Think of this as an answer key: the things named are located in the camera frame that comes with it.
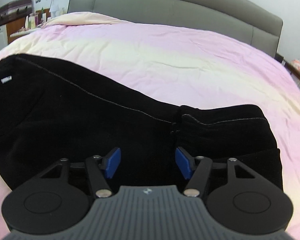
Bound black velvet pants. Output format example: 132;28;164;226
0;54;283;189

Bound pink floral bed cover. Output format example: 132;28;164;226
0;12;300;239

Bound right wooden nightstand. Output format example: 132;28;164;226
275;53;300;86

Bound wooden nightstand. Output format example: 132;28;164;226
0;7;53;55
275;53;300;86

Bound pink tissue box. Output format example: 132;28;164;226
291;59;300;72

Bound grey upholstered headboard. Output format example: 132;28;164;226
68;0;283;57

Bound white table lamp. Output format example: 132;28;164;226
49;0;59;18

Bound left wooden nightstand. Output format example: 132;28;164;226
0;7;53;55

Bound dark suitcase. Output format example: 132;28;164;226
0;0;33;26

